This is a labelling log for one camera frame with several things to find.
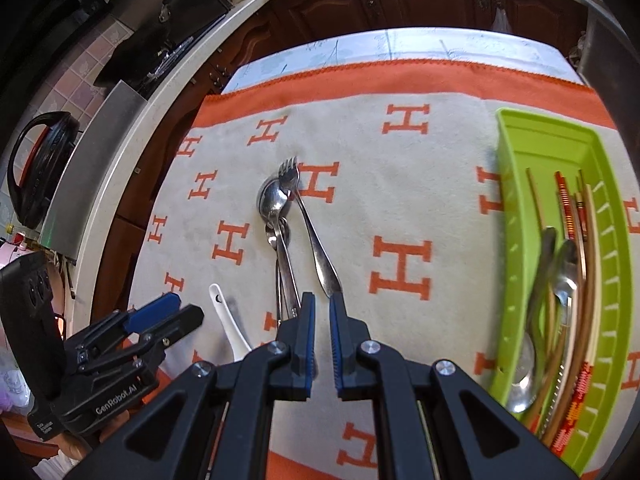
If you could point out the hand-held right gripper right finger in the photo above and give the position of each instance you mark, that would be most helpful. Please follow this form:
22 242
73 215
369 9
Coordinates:
334 350

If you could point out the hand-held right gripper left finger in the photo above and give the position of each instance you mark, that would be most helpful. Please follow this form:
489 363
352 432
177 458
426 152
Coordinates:
311 340

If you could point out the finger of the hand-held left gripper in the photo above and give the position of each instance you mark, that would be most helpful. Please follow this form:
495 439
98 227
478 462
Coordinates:
175 322
152 307

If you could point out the white ceramic spoon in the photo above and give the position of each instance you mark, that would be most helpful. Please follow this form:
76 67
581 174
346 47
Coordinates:
225 310

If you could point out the metal fork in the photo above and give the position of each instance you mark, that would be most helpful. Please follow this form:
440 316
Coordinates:
312 240

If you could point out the small metal spoon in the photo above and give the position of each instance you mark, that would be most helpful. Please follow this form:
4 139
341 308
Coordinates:
272 240

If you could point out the large metal spoon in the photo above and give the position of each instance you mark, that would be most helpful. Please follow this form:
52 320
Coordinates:
272 202

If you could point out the brown wooden chopstick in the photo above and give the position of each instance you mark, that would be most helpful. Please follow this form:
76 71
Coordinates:
584 300
536 200

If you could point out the green plastic utensil tray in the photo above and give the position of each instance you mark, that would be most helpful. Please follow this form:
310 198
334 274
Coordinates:
545 140

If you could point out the stainless steel panel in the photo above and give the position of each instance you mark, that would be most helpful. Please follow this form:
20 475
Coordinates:
90 170

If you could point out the white orange letter-print blanket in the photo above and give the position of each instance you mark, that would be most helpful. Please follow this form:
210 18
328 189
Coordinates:
425 185

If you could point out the black stove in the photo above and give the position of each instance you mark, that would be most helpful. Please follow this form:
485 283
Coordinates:
165 25

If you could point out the pale blue patterned tablecloth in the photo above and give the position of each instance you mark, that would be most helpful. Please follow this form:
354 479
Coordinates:
425 45

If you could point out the small white plastic bag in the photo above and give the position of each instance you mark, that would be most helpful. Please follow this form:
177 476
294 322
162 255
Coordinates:
501 20

